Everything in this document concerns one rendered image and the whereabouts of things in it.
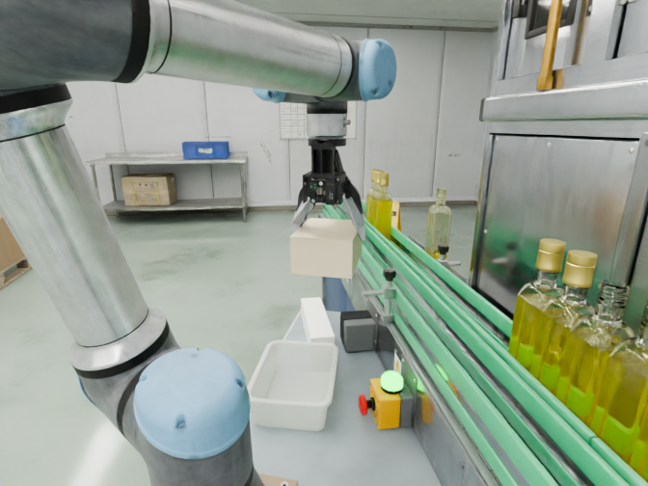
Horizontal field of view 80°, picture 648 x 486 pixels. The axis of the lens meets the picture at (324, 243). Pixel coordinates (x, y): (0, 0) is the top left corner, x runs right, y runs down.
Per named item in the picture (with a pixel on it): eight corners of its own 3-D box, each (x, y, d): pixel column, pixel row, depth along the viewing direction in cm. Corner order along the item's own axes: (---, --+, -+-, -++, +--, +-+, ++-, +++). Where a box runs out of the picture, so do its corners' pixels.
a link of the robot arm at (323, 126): (311, 114, 75) (353, 114, 73) (311, 139, 76) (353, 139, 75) (301, 114, 68) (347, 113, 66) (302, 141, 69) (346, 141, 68)
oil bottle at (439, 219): (446, 272, 123) (454, 190, 115) (429, 273, 122) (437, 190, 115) (439, 265, 128) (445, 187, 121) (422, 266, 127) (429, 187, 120)
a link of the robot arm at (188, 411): (186, 542, 38) (169, 433, 34) (124, 467, 47) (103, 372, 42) (275, 462, 47) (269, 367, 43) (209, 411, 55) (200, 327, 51)
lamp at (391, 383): (406, 393, 76) (407, 380, 75) (384, 395, 75) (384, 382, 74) (398, 379, 80) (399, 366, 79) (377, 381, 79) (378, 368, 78)
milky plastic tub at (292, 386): (243, 437, 77) (240, 400, 74) (270, 368, 98) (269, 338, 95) (330, 445, 75) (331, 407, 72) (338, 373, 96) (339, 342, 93)
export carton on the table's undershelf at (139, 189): (122, 206, 531) (119, 176, 519) (136, 200, 573) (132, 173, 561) (169, 205, 534) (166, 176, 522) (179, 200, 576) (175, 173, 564)
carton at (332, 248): (290, 274, 75) (289, 236, 73) (310, 249, 90) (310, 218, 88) (351, 279, 73) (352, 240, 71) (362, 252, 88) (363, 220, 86)
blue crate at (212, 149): (182, 159, 520) (180, 142, 513) (186, 157, 558) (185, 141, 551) (228, 158, 531) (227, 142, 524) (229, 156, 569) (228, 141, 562)
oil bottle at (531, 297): (551, 408, 64) (576, 288, 58) (520, 412, 63) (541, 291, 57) (528, 386, 69) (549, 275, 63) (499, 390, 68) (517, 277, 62)
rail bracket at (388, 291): (394, 325, 91) (397, 272, 87) (364, 328, 90) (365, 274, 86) (390, 317, 95) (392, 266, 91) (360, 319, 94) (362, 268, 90)
